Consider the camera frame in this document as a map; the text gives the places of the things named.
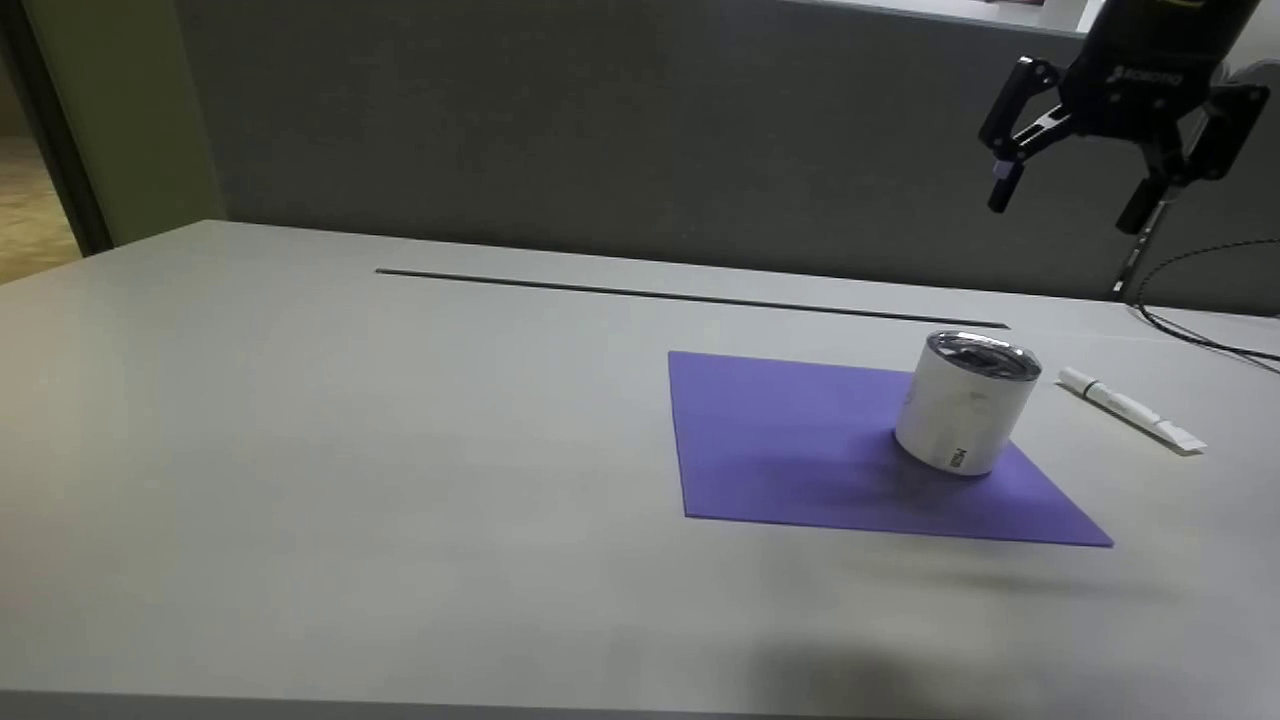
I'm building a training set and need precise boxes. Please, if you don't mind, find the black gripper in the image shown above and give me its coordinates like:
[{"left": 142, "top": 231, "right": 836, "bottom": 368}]
[{"left": 977, "top": 0, "right": 1270, "bottom": 236}]

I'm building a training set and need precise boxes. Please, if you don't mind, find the clear sliding cup lid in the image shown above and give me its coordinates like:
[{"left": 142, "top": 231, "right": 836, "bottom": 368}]
[{"left": 925, "top": 327, "right": 1042, "bottom": 383}]

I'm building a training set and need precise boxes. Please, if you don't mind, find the white cup with handle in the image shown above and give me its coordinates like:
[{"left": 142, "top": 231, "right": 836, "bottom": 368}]
[{"left": 890, "top": 327, "right": 1046, "bottom": 481}]

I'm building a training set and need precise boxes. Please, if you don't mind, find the white tube marker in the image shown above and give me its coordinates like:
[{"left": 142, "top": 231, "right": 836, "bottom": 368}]
[{"left": 1054, "top": 364, "right": 1207, "bottom": 458}]

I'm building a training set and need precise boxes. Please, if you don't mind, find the purple mat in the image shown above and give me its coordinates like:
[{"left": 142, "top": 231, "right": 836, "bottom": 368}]
[{"left": 663, "top": 349, "right": 1116, "bottom": 552}]

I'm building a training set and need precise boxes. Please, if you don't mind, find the black cable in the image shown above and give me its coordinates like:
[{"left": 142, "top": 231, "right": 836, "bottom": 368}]
[{"left": 1107, "top": 183, "right": 1280, "bottom": 371}]

